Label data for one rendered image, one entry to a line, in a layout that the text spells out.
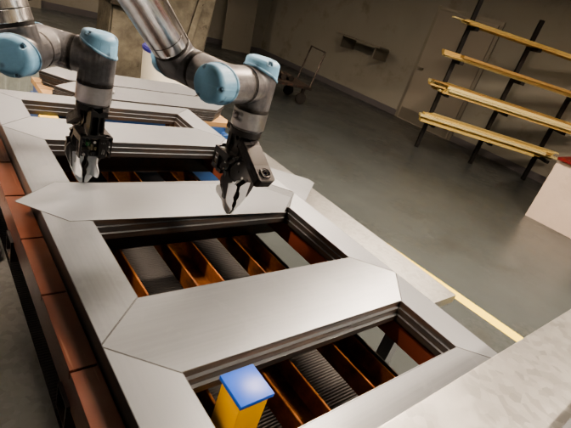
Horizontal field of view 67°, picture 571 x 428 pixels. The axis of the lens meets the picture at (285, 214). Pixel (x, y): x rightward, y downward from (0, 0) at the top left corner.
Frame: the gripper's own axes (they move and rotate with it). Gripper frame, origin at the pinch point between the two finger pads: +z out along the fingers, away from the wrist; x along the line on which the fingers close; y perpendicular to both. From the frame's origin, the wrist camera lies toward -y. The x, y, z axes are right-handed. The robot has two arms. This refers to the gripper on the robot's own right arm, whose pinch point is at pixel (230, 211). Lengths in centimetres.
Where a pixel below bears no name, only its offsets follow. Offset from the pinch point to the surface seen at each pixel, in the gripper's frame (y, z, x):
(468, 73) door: 351, -22, -733
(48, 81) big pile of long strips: 128, 11, 9
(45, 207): 16.3, 5.6, 35.8
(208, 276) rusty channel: 3.4, 22.4, -1.0
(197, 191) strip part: 20.7, 6.1, -3.3
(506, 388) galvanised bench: -67, -14, 4
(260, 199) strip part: 13.9, 6.3, -20.8
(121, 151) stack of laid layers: 53, 9, 6
